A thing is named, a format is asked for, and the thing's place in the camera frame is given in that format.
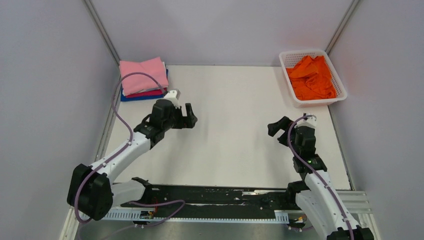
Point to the white patterned folded shirt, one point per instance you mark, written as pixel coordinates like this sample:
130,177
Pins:
151,91

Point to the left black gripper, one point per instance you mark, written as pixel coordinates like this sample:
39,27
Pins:
184,121

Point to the orange t shirt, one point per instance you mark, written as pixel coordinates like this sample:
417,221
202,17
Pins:
311,79

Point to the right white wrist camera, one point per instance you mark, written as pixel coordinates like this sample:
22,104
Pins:
308,120

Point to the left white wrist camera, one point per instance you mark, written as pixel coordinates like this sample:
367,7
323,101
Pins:
173,96

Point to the pink t shirt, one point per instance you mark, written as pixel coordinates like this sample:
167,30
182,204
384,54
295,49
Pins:
155,67

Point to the white slotted cable duct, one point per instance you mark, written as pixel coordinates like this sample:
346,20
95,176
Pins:
136,215

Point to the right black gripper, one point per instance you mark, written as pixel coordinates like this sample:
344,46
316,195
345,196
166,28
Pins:
283,124

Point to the white plastic basket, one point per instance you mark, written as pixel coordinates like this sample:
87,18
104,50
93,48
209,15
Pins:
289,59

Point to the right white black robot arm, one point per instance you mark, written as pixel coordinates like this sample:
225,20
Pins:
314,194

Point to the blue folded shirt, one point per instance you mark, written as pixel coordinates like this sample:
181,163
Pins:
123,99

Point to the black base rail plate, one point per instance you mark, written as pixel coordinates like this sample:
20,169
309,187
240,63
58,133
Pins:
220,202

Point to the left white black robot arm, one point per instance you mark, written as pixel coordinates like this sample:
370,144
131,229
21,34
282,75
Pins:
93,191

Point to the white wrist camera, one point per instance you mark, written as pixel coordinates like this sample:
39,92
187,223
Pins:
308,120
173,96

